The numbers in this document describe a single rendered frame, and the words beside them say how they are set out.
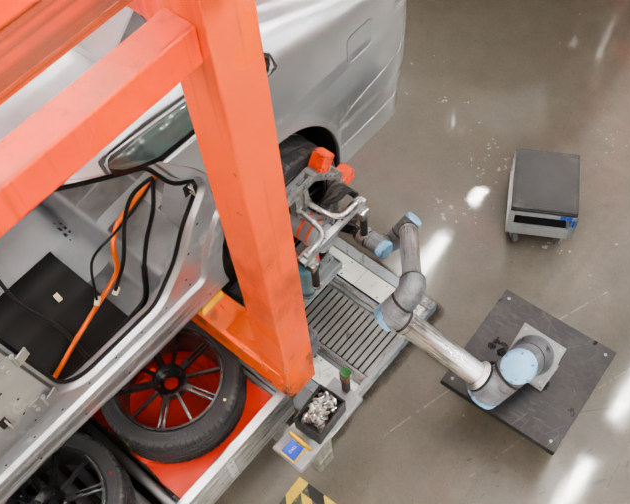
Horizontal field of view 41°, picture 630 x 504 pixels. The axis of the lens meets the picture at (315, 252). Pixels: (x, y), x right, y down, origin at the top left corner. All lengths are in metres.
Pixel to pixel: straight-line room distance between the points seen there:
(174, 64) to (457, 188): 3.23
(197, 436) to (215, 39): 2.24
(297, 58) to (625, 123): 2.64
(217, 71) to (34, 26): 0.53
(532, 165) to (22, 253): 2.63
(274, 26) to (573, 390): 2.14
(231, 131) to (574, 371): 2.46
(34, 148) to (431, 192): 3.43
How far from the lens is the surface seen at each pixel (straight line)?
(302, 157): 3.68
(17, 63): 1.60
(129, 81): 1.87
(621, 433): 4.45
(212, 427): 3.83
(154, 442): 3.86
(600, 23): 6.00
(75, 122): 1.83
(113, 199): 3.87
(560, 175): 4.70
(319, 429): 3.72
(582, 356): 4.23
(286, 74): 3.33
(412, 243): 3.85
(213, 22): 1.94
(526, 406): 4.07
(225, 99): 2.10
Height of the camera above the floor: 4.05
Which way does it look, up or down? 59 degrees down
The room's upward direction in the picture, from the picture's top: 7 degrees counter-clockwise
